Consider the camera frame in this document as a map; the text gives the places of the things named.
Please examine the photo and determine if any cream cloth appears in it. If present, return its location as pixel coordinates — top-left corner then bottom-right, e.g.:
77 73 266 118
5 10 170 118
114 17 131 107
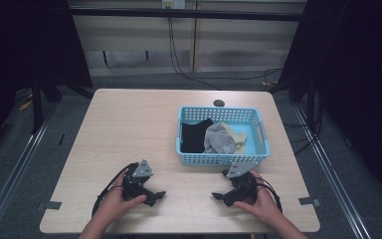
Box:
219 121 249 154

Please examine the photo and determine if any grey tape strip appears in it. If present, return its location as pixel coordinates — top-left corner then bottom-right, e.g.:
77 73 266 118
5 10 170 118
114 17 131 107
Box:
35 200 63 212
297 196 321 207

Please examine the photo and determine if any person's right hand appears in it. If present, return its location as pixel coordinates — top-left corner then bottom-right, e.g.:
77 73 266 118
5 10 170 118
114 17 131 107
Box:
233 169 284 228

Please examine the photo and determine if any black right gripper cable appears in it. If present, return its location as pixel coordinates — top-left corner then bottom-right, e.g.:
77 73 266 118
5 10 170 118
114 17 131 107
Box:
254 176 284 214

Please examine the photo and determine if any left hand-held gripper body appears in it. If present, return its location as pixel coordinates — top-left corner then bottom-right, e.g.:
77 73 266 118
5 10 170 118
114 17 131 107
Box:
121 158 157 204

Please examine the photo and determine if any dark curtain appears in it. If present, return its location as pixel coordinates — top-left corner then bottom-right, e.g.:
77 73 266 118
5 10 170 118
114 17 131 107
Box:
0 0 94 163
268 0 382 203

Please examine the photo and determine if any black metal stand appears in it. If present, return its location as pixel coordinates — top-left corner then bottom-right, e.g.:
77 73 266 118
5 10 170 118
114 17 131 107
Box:
30 74 45 135
305 75 318 135

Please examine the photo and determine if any grey cloth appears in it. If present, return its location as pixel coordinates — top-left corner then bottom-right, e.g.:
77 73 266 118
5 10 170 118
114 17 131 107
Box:
203 121 238 155

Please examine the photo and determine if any black cloth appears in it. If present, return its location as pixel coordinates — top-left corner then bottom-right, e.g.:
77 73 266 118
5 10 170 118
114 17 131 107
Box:
180 118 215 154

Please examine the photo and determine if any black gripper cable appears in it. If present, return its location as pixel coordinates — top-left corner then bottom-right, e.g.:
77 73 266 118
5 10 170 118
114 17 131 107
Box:
254 176 284 214
91 162 139 218

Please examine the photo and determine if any yellow floor object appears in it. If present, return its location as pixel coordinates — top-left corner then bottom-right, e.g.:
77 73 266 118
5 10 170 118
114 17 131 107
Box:
18 99 35 113

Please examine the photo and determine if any white wall socket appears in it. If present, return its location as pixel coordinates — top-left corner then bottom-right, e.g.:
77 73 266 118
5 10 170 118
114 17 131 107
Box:
160 0 187 10

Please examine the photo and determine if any black wall cable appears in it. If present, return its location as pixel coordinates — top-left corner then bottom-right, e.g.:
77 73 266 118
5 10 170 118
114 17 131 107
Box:
167 15 284 92

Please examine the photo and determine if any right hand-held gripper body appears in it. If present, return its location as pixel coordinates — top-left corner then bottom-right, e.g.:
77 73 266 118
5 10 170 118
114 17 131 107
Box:
221 161 259 206

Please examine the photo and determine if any black horizontal bar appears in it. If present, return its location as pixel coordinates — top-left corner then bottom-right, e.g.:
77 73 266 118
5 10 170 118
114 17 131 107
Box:
69 7 304 23

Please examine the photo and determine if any black floor cable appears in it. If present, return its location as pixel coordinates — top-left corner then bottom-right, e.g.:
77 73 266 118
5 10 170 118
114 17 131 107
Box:
283 96 324 157

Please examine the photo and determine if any metal floor rail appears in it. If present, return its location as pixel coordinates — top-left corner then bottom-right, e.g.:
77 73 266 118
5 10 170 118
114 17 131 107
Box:
0 104 61 239
291 103 377 239

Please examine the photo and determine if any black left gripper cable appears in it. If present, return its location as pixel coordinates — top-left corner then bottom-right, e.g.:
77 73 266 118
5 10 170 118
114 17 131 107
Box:
91 162 139 218

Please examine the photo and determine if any light blue plastic basket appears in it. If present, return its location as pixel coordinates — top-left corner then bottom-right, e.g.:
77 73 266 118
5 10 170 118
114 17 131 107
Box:
175 106 272 167

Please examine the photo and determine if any person's left hand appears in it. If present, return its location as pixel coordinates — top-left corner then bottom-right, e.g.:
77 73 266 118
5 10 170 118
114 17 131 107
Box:
95 169 147 227

